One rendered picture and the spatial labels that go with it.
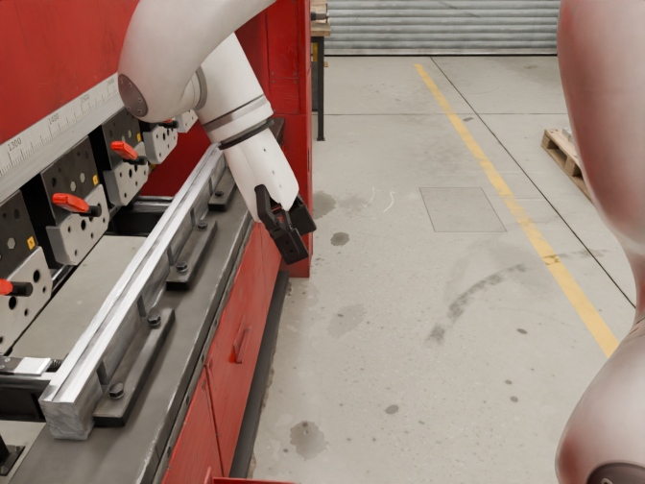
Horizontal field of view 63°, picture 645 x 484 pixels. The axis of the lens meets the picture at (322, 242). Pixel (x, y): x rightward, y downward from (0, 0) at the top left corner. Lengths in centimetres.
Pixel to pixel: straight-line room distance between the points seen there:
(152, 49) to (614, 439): 48
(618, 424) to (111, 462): 82
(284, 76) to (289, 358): 122
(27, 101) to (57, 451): 57
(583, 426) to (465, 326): 226
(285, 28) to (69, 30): 151
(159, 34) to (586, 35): 36
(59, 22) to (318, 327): 190
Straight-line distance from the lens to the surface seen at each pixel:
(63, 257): 89
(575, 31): 35
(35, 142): 83
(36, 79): 84
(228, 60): 64
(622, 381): 37
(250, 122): 63
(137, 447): 101
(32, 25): 85
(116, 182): 103
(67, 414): 101
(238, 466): 198
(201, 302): 127
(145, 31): 56
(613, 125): 34
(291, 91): 240
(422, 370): 236
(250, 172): 63
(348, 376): 229
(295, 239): 65
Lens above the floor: 164
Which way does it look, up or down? 31 degrees down
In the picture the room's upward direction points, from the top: straight up
